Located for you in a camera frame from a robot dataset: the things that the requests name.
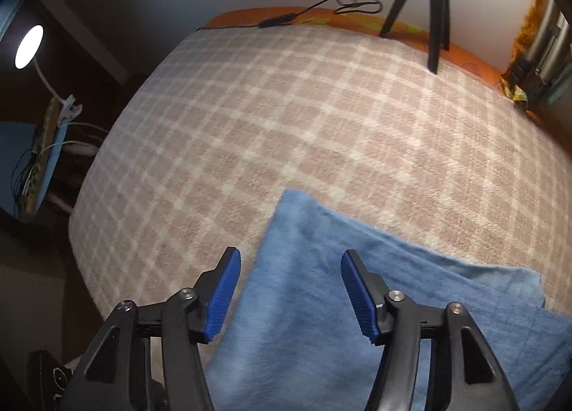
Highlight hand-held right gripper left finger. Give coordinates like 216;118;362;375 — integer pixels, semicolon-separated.
67;247;242;411

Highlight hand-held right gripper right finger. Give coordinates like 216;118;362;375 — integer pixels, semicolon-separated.
341;249;520;411

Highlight blue towel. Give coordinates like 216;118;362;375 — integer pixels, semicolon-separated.
203;189;572;411

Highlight beige plaid blanket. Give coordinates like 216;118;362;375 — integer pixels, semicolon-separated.
67;21;572;319

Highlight light blue chair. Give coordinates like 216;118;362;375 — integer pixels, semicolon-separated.
0;120;100;219

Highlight leopard pattern cushion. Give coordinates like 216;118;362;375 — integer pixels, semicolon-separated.
24;96;64;215

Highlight orange bed sheet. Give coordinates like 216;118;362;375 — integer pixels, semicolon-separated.
199;6;514;90

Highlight black tripod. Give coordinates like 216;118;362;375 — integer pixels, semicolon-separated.
379;0;451;75

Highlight grey metal pipes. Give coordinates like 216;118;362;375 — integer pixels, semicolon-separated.
526;0;572;83

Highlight white clip lamp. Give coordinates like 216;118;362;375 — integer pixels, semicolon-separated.
13;24;84;126

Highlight thin black cables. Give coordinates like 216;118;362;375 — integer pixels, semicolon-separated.
11;148;40;207

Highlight white cable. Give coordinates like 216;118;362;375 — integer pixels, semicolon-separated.
38;121;110;158

